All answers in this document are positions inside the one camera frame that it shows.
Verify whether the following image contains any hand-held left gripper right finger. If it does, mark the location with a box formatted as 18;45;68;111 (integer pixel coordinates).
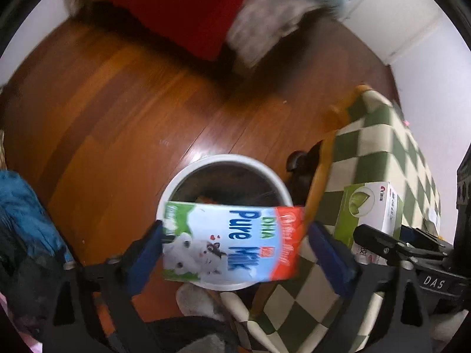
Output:
306;222;434;353

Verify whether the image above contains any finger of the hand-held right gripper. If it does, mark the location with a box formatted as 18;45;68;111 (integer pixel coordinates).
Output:
400;226;447;246
353;224;455;266

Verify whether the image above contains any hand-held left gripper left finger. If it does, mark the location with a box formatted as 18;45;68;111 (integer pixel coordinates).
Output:
48;220;174;353

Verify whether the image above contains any blue white milk carton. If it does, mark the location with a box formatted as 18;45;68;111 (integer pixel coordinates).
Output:
162;201;308;284

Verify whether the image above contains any white round trash bin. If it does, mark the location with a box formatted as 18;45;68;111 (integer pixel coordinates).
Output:
156;154;295;291

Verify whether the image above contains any white green tissue box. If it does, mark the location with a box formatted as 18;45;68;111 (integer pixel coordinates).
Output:
333;182;406;266

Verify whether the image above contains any grey slipper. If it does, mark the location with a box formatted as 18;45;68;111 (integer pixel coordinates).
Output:
175;283;226;322

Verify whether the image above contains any black object beside bin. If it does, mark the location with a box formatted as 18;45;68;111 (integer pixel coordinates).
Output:
286;143;325;207

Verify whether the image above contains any green white checkered cloth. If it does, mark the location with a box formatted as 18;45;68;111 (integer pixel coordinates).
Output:
221;84;442;353

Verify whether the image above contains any blue dark cloth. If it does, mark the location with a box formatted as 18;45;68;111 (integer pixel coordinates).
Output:
0;170;76;341

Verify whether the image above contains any white door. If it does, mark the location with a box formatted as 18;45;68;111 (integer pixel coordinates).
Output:
344;0;444;67

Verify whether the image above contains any grey patterned cloth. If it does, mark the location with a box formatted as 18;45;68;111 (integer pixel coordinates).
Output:
225;0;321;69

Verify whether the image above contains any red blanket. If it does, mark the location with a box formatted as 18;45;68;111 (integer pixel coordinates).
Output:
62;0;259;61

